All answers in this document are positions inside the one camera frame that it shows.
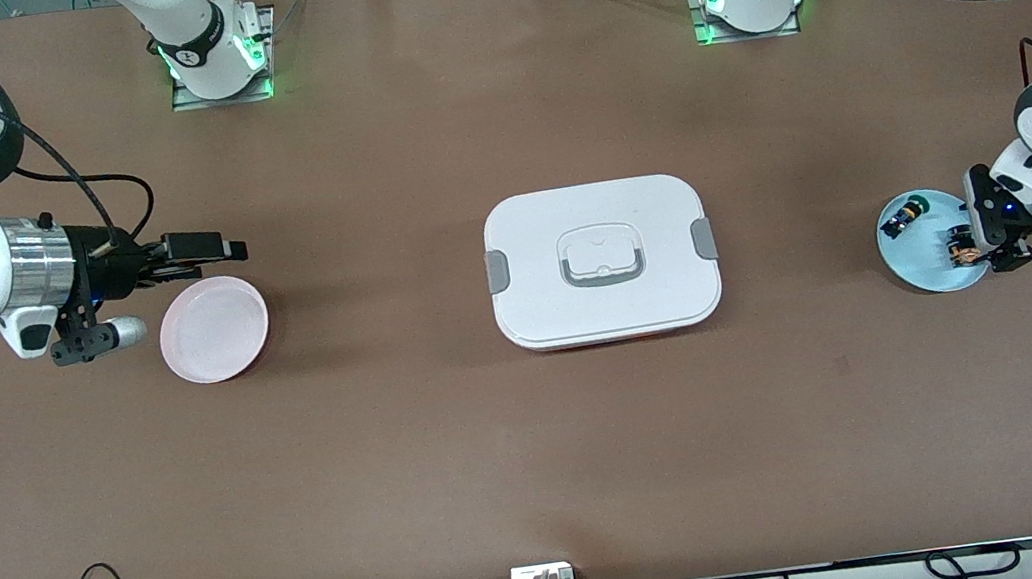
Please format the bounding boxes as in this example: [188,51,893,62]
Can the orange and black switch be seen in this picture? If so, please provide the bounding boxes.
[943,222,982,270]

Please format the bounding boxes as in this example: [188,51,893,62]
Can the pink round plate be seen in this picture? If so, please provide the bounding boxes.
[152,270,279,391]

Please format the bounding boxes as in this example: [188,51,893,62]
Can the light blue round plate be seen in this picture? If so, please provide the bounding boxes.
[871,181,998,302]

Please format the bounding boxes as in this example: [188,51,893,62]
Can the white lunch box grey clips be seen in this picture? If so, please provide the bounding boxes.
[476,167,730,362]

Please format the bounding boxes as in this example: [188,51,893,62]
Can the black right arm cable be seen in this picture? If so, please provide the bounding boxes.
[0,28,163,268]

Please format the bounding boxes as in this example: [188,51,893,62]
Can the blue and green switch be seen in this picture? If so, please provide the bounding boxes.
[875,192,936,242]

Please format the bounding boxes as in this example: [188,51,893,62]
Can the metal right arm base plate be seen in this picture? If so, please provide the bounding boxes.
[158,4,287,115]

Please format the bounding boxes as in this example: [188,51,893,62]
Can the black coiled cable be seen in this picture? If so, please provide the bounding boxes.
[921,539,1025,579]

